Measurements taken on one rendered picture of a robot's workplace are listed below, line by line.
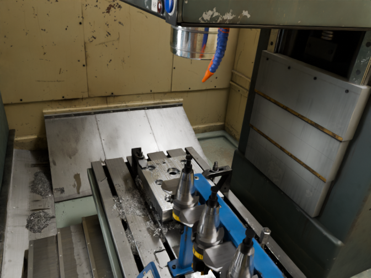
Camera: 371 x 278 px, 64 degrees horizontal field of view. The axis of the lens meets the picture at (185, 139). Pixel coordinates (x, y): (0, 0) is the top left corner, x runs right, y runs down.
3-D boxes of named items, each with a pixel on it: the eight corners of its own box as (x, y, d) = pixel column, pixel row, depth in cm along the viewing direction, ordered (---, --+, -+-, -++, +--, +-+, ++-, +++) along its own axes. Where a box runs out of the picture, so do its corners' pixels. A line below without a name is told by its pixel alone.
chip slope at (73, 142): (57, 227, 134) (49, 180, 121) (49, 152, 186) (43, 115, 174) (226, 188, 169) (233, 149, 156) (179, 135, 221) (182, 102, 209)
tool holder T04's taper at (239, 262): (258, 283, 49) (266, 254, 45) (236, 293, 47) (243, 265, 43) (242, 262, 52) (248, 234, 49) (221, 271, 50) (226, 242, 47)
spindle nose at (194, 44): (236, 59, 83) (243, 12, 77) (185, 62, 76) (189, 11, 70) (206, 47, 95) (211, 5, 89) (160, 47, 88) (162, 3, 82)
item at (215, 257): (211, 276, 51) (211, 273, 51) (197, 252, 55) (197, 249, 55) (244, 263, 54) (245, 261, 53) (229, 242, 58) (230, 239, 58)
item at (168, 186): (165, 196, 68) (165, 193, 68) (158, 183, 72) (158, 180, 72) (192, 190, 71) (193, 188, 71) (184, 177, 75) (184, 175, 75)
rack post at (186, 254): (173, 278, 84) (181, 197, 70) (167, 263, 89) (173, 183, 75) (204, 268, 88) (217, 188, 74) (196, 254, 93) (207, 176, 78)
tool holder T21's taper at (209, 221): (224, 233, 58) (229, 206, 54) (206, 242, 55) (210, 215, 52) (209, 219, 61) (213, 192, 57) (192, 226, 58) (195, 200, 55)
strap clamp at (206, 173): (200, 198, 116) (204, 166, 109) (196, 193, 119) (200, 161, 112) (228, 191, 121) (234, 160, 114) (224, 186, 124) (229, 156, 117)
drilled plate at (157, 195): (162, 222, 98) (162, 210, 96) (137, 173, 121) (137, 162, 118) (222, 206, 107) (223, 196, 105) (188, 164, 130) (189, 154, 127)
